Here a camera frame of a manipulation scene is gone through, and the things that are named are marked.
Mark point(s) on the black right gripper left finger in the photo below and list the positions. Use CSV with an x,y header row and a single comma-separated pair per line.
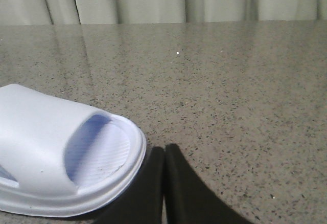
x,y
141,202

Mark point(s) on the white curtain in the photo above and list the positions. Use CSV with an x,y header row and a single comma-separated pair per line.
x,y
57,12

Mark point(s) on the light blue slipper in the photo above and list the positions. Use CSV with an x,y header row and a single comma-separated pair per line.
x,y
61,158

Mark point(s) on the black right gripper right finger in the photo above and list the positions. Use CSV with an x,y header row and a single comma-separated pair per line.
x,y
187,197

